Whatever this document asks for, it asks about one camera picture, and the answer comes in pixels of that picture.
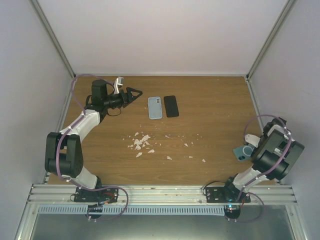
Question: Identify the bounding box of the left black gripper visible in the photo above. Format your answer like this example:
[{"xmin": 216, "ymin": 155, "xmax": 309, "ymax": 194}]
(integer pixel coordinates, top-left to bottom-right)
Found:
[{"xmin": 103, "ymin": 87, "xmax": 143, "ymax": 109}]

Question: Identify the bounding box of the light blue phone case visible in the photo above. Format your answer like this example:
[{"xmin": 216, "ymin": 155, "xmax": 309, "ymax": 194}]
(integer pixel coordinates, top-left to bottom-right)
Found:
[{"xmin": 147, "ymin": 96, "xmax": 163, "ymax": 120}]

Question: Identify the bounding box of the black smartphone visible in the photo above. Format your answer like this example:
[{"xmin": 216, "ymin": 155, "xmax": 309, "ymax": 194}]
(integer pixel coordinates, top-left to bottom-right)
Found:
[{"xmin": 163, "ymin": 95, "xmax": 179, "ymax": 118}]

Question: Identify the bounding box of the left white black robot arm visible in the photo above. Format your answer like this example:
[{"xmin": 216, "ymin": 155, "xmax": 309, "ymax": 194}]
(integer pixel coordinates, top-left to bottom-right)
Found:
[{"xmin": 44, "ymin": 77, "xmax": 143, "ymax": 202}]

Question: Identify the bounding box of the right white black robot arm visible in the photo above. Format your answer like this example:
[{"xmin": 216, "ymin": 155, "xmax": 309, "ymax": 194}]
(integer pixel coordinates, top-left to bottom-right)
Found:
[{"xmin": 221, "ymin": 116, "xmax": 305, "ymax": 203}]

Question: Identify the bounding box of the white debris pile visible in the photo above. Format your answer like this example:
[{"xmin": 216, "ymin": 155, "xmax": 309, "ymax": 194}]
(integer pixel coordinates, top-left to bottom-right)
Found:
[{"xmin": 121, "ymin": 131, "xmax": 157, "ymax": 158}]

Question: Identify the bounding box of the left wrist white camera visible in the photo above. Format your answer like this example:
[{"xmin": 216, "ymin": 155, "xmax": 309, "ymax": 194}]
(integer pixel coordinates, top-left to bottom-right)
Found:
[{"xmin": 113, "ymin": 76, "xmax": 124, "ymax": 94}]

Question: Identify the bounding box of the wrist white camera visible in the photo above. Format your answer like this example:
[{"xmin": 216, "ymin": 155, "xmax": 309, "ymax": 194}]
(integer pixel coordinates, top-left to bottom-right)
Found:
[
  {"xmin": 113, "ymin": 76, "xmax": 124, "ymax": 94},
  {"xmin": 244, "ymin": 134, "xmax": 260, "ymax": 148}
]

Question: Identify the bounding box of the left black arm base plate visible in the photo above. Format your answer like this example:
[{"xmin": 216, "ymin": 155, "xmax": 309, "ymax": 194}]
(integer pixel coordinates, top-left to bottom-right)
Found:
[{"xmin": 69, "ymin": 187, "xmax": 119, "ymax": 204}]

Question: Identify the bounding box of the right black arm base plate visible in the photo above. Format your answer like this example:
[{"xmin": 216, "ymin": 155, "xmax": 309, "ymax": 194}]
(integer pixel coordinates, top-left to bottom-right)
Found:
[{"xmin": 203, "ymin": 186, "xmax": 251, "ymax": 204}]

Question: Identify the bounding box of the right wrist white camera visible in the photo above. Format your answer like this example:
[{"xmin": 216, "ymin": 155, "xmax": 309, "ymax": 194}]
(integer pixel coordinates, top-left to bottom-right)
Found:
[{"xmin": 244, "ymin": 134, "xmax": 260, "ymax": 148}]

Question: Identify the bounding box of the aluminium front rail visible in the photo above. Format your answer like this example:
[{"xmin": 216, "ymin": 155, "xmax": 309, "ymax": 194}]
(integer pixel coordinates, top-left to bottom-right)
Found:
[{"xmin": 27, "ymin": 184, "xmax": 297, "ymax": 206}]

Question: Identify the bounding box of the left aluminium corner post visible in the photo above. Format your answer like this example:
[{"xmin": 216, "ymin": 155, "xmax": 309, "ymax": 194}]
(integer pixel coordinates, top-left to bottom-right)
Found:
[{"xmin": 29, "ymin": 0, "xmax": 76, "ymax": 78}]

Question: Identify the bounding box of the aluminium corner post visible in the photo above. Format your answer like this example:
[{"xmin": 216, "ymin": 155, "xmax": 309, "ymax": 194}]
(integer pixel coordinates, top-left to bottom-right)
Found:
[
  {"xmin": 29, "ymin": 0, "xmax": 76, "ymax": 78},
  {"xmin": 245, "ymin": 0, "xmax": 297, "ymax": 82}
]

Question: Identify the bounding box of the grey slotted cable duct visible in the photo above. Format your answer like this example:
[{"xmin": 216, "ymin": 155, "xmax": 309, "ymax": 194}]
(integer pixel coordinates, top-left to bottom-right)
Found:
[{"xmin": 38, "ymin": 204, "xmax": 225, "ymax": 216}]

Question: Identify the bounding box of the right aluminium corner post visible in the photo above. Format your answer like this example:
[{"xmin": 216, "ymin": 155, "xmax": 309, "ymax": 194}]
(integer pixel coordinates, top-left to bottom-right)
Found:
[{"xmin": 245, "ymin": 0, "xmax": 297, "ymax": 82}]

